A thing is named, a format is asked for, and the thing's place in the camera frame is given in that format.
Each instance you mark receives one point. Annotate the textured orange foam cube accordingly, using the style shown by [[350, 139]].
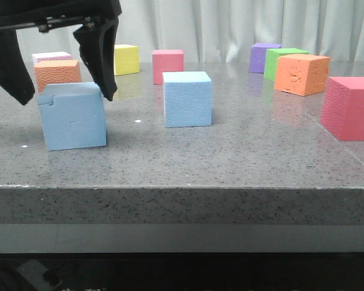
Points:
[[56, 72]]

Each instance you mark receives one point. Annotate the large red foam cube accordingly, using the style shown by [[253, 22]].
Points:
[[343, 108]]

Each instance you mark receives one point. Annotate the notched light blue foam cube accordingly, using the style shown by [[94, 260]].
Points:
[[72, 115]]

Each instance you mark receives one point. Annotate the light pink foam cube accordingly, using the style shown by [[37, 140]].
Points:
[[50, 56]]

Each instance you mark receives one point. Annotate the small pink-red foam cube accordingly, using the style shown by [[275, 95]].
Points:
[[166, 61]]

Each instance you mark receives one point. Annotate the yellow foam cube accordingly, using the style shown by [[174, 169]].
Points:
[[126, 59]]

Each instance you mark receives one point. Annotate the smooth light blue foam cube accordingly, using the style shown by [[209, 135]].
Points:
[[187, 99]]

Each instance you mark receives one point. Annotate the green foam cube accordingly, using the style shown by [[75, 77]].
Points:
[[271, 60]]

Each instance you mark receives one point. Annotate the purple foam cube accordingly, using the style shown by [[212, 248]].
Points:
[[258, 56]]

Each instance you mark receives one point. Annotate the grey curtain backdrop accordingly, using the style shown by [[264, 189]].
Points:
[[224, 31]]

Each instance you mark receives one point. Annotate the dented orange foam cube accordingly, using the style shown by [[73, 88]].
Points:
[[301, 74]]

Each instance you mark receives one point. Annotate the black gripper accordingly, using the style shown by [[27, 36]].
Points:
[[96, 39]]

